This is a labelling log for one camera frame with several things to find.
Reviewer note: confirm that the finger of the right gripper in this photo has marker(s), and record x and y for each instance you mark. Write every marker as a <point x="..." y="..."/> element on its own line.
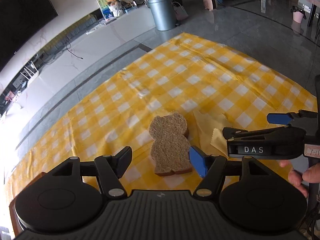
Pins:
<point x="302" y="117"/>

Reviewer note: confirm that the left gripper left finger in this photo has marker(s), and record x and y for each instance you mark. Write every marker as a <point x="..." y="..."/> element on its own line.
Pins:
<point x="121" y="161"/>

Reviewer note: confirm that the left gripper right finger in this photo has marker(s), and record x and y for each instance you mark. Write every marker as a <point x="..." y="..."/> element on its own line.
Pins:
<point x="200" y="161"/>

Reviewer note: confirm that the brown bear-shaped sponge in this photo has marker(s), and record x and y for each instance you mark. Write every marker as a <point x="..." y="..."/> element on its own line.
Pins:
<point x="170" y="148"/>

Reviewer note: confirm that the right hand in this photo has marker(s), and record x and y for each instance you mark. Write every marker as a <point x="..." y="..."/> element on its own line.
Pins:
<point x="311" y="175"/>

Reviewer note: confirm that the yellow checkered cloth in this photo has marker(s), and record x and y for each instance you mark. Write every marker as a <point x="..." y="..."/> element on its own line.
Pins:
<point x="197" y="78"/>

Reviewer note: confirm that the pink small bin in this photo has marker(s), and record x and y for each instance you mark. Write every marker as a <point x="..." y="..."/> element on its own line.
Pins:
<point x="298" y="14"/>

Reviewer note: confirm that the orange cardboard box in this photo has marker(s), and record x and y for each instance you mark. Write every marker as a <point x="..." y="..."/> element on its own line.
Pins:
<point x="17" y="228"/>

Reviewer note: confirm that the white wifi router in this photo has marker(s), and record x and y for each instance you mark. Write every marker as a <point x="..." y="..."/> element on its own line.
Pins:
<point x="30" y="72"/>

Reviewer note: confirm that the white marble tv console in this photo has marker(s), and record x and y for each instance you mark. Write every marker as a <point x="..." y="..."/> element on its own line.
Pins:
<point x="76" y="56"/>

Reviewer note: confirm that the pink space heater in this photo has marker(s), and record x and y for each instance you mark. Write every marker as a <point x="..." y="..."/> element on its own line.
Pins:
<point x="210" y="4"/>

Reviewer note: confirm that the woven pink basket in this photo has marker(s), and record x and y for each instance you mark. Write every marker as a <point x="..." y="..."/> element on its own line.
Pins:
<point x="180" y="11"/>

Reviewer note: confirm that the silver trash can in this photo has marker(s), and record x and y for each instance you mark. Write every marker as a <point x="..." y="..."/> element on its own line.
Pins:
<point x="163" y="14"/>

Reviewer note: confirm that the small teddy bear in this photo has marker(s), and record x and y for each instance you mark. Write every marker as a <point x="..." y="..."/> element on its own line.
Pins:
<point x="115" y="7"/>

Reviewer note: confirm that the black curved television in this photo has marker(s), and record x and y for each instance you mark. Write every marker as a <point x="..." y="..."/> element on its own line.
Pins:
<point x="20" y="20"/>

